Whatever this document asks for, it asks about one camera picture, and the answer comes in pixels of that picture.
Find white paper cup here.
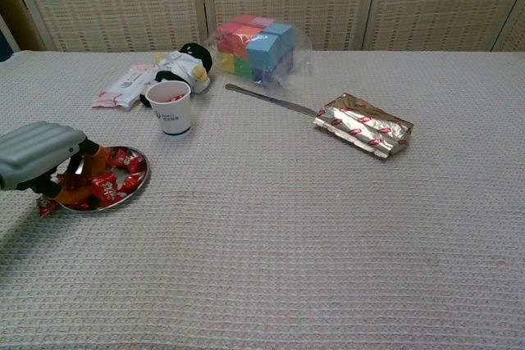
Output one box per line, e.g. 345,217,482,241
144,80,193,137

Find plush doll white coat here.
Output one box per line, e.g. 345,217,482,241
139,41,214,107

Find light blue cube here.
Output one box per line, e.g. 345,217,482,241
262,22,295,60
245,33,281,70

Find green cube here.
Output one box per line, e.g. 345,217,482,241
232,56,254,80

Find long metal tweezers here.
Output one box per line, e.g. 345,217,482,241
225,83,319,118

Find pink cube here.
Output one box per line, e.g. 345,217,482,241
248,16,276,30

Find left robot hand silver orange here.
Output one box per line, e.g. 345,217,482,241
0,120,112,208

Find brown wooden post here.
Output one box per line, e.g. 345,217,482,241
0,0,46,52

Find orange cube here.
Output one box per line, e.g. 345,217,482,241
231,25,263,58

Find red cube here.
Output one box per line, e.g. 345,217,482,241
227,14,258,27
215,23,243,56

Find gold foil packet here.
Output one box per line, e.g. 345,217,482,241
312,93,414,161

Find yellow cube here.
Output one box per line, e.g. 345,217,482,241
216,51,235,75

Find white woven tablecloth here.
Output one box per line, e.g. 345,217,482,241
0,49,525,350

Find clear plastic bag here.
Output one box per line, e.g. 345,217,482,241
204,13,315,89

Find round steel plate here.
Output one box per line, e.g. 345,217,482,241
57,145,151,214

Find pink wet wipes pack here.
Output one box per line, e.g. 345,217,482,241
92,62,159,110

